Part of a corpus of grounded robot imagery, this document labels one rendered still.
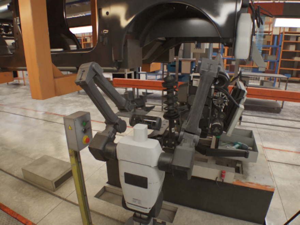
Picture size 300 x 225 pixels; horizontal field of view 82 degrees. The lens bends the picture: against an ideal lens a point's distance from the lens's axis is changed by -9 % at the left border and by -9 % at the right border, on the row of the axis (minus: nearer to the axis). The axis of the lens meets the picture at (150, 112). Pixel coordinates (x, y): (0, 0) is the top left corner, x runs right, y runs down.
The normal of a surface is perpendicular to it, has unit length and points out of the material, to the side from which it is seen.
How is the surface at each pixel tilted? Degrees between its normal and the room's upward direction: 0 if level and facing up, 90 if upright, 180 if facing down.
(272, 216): 0
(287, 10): 90
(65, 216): 0
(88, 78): 81
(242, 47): 100
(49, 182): 90
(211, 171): 90
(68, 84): 90
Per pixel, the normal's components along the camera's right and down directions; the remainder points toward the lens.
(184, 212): 0.00, -0.95
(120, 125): 0.89, -0.02
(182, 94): -0.69, 0.22
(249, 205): -0.38, 0.29
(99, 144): -0.18, -0.68
